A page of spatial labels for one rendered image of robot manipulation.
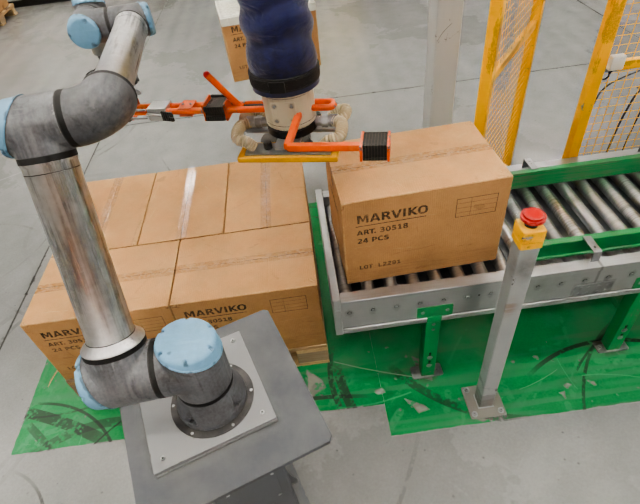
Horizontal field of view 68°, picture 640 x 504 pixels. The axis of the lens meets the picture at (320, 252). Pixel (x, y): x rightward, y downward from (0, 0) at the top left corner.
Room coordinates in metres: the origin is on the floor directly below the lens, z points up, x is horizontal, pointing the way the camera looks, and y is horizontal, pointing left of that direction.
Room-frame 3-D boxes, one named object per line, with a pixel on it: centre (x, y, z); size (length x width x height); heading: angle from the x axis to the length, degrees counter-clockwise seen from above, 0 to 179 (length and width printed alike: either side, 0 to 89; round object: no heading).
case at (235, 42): (3.39, 0.15, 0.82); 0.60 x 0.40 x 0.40; 99
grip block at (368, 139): (1.18, -0.20, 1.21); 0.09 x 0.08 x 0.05; 167
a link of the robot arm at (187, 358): (0.72, 0.36, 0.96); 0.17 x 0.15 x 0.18; 95
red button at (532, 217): (1.00, -0.61, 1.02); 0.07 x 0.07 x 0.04
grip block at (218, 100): (1.56, 0.28, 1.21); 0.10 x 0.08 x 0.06; 167
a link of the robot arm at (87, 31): (1.51, 0.57, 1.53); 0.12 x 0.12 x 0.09; 5
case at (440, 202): (1.49, -0.38, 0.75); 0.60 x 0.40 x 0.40; 93
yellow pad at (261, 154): (1.41, 0.06, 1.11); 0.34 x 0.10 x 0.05; 77
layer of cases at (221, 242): (1.79, 0.63, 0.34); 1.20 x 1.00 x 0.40; 90
